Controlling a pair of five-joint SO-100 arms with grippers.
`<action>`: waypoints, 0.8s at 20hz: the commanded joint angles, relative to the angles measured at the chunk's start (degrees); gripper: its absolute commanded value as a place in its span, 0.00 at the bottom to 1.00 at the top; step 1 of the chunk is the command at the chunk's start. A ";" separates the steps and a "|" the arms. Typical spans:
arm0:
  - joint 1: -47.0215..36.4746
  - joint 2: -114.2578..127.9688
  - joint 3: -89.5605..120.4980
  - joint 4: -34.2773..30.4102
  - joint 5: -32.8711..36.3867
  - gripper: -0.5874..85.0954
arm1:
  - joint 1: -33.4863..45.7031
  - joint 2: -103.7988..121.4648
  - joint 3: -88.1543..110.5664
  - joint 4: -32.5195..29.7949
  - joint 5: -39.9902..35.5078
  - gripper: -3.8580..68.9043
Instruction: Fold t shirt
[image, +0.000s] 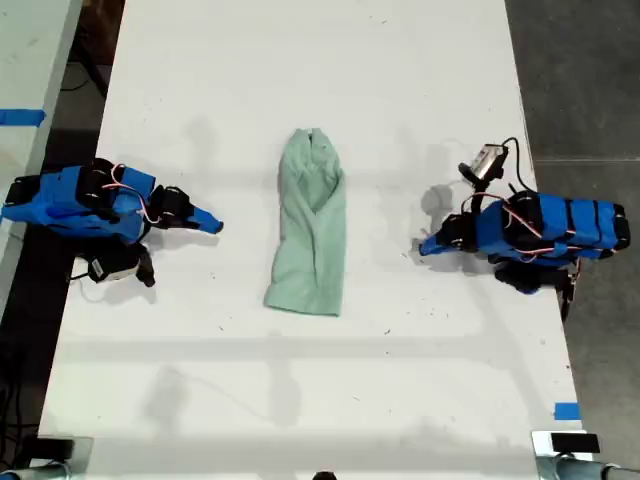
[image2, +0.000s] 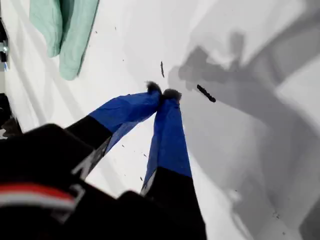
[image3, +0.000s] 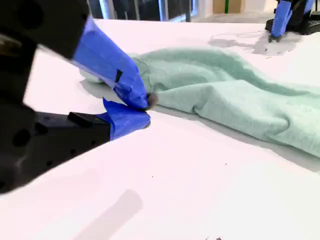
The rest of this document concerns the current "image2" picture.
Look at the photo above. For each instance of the pale green T-shirt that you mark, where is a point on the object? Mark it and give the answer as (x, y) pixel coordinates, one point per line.
(75, 37)

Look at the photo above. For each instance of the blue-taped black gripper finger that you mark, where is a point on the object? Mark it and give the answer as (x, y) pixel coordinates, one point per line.
(125, 110)
(168, 140)

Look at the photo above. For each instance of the black and metal fixture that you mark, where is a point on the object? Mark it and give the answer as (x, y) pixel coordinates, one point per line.
(3, 47)

